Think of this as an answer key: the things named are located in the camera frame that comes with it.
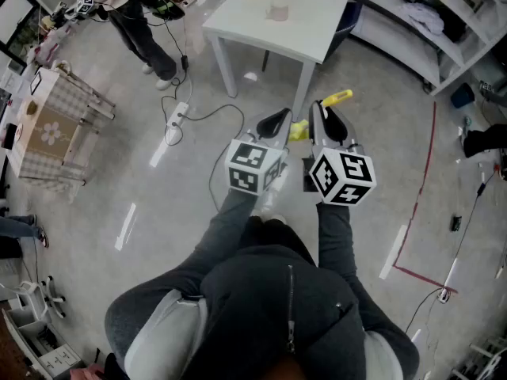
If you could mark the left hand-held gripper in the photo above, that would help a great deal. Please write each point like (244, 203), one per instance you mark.
(253, 168)

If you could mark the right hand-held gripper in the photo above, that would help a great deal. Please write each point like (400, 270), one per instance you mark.
(342, 176)

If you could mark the yellow handled tool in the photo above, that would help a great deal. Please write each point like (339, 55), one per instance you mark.
(338, 96)

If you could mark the pale pink cup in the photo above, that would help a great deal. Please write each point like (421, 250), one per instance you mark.
(277, 12)

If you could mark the person's right forearm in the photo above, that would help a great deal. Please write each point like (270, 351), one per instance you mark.
(336, 240)

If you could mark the person's left forearm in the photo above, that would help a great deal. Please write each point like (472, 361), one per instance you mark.
(222, 232)

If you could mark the black floor box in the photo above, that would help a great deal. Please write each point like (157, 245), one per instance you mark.
(309, 176)

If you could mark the person's white shoe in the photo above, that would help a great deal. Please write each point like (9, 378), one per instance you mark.
(275, 196)

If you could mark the white power strip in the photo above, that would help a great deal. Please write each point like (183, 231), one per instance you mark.
(177, 116)
(443, 295)

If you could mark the white table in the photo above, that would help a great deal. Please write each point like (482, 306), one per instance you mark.
(301, 26)

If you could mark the person's black trouser legs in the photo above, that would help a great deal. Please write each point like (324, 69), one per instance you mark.
(273, 236)

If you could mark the blue chair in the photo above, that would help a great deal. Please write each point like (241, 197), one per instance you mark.
(346, 22)

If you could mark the red floor tape line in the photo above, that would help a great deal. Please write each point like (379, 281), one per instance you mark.
(425, 172)

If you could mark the white metal shelf rack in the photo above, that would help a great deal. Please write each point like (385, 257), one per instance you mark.
(400, 42)

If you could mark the teal bin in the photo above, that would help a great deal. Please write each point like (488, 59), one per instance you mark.
(462, 95)

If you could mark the crumpled white cloth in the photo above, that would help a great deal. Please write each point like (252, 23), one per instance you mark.
(424, 18)

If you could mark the person's dark jacket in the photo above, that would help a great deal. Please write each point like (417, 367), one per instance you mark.
(257, 315)

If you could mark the checkered cloth covered cabinet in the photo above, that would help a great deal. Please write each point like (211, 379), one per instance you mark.
(51, 133)

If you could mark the white swivel chair base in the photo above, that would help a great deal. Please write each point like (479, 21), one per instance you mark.
(43, 295)

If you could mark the white drawer cabinet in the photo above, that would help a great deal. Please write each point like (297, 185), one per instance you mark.
(39, 346)

